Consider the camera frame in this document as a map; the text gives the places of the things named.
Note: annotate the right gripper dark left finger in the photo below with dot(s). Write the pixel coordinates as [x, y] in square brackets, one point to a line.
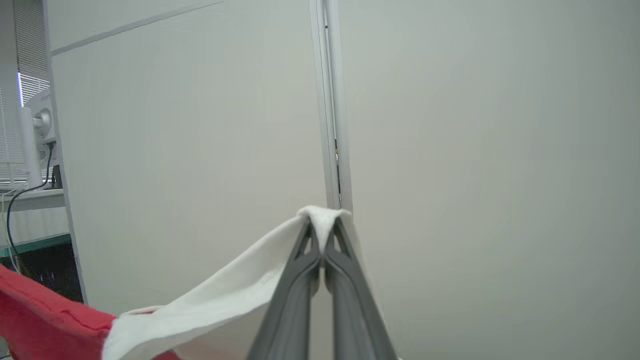
[292, 310]

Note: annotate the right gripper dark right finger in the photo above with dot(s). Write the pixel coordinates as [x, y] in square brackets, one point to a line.
[355, 315]

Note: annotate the red white basketball jersey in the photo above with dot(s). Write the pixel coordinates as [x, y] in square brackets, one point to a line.
[225, 295]

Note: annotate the black computer case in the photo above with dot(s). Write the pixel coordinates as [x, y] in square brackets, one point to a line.
[50, 272]

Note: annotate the pale desk top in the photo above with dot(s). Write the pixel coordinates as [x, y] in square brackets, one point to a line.
[30, 197]

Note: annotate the white monitor with stand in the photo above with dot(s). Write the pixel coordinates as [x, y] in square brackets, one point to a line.
[40, 125]

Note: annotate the white window blinds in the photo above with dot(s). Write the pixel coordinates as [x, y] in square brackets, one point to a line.
[10, 75]

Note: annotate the grey metal partition post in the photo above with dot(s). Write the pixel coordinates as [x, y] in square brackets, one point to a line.
[322, 100]

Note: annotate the grey partition edge frame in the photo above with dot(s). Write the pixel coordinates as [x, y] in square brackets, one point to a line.
[62, 175]

